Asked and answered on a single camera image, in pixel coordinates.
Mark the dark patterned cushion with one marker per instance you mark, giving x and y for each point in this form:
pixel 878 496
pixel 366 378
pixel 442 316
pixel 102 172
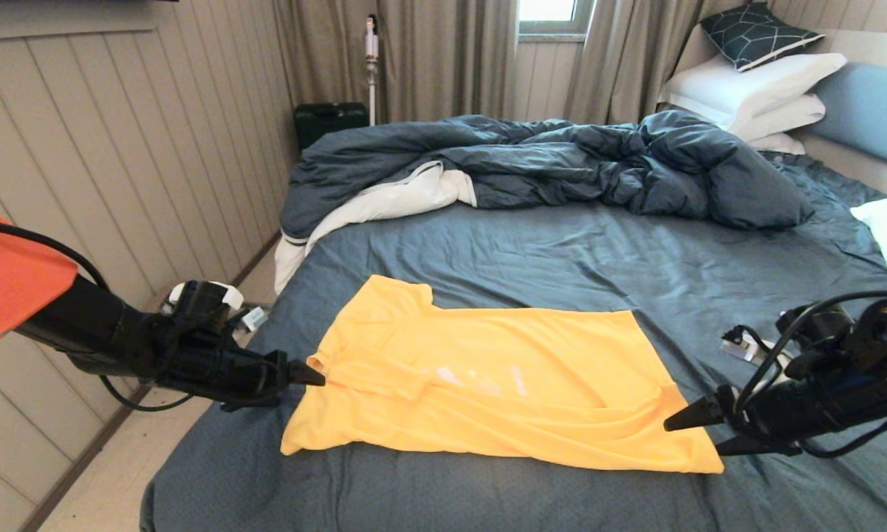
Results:
pixel 753 35

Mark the dark blue crumpled duvet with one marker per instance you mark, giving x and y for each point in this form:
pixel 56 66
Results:
pixel 561 159

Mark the black wall screen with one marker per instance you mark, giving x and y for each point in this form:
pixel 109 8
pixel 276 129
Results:
pixel 44 1

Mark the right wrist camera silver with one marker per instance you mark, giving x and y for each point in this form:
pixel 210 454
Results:
pixel 742 346

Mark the dark green hard case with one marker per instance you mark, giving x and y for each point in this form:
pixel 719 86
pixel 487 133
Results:
pixel 325 122

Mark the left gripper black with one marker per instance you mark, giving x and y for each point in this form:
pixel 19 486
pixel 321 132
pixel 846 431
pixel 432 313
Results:
pixel 221 369

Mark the white stick vacuum cleaner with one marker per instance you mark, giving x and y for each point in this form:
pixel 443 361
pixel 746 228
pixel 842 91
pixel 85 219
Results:
pixel 372 48

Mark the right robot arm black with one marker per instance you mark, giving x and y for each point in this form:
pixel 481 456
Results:
pixel 886 332

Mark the grey-blue bed sheet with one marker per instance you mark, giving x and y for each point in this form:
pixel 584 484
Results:
pixel 635 258

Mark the blue headboard cushion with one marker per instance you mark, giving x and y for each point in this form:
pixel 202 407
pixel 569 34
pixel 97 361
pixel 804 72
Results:
pixel 871 114

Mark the beige headboard frame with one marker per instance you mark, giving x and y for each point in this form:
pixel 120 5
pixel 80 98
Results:
pixel 857 166

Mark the yellow printed t-shirt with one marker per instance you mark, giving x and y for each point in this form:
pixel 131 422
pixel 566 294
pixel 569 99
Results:
pixel 524 384

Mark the window with grey frame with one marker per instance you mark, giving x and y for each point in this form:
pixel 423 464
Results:
pixel 546 9

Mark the beige curtain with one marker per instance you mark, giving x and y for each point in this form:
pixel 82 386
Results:
pixel 620 59
pixel 443 59

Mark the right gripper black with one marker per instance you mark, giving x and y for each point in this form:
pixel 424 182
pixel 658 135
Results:
pixel 820 410

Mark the large white pillow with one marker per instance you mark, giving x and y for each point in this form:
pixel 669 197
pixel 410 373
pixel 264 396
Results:
pixel 746 85

